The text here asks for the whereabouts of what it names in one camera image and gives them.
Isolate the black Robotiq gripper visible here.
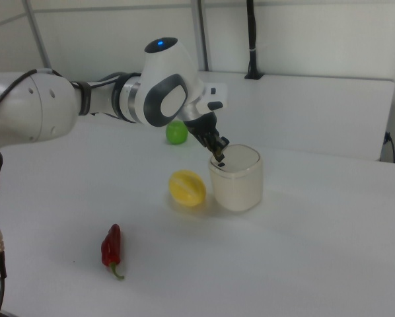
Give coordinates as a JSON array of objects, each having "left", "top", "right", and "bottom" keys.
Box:
[{"left": 183, "top": 111, "right": 231, "bottom": 162}]

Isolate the cream mini garbage bin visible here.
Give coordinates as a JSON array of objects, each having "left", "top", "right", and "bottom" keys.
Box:
[{"left": 207, "top": 144, "right": 264, "bottom": 212}]

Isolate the green toy apple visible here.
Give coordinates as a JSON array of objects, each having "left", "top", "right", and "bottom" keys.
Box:
[{"left": 165, "top": 120, "right": 189, "bottom": 145}]

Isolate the yellow striped toy melon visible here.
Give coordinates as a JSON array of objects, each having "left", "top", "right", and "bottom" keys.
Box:
[{"left": 168, "top": 169, "right": 207, "bottom": 208}]

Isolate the red toy chili pepper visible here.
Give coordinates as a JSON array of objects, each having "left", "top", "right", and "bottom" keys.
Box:
[{"left": 100, "top": 223, "right": 126, "bottom": 281}]

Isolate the grey aluminium frame post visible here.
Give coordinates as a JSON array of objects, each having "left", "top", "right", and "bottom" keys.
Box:
[{"left": 190, "top": 0, "right": 209, "bottom": 72}]

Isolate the black camera stand pole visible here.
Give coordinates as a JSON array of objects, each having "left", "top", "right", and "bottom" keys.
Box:
[{"left": 244, "top": 0, "right": 265, "bottom": 81}]

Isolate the black wall cable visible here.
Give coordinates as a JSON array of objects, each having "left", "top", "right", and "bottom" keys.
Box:
[{"left": 383, "top": 131, "right": 395, "bottom": 163}]

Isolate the slanted grey frame post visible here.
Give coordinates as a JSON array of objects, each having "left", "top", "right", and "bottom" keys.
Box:
[{"left": 21, "top": 0, "right": 53, "bottom": 69}]

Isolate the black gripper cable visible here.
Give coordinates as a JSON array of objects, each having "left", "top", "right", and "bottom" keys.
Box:
[{"left": 0, "top": 68, "right": 142, "bottom": 122}]

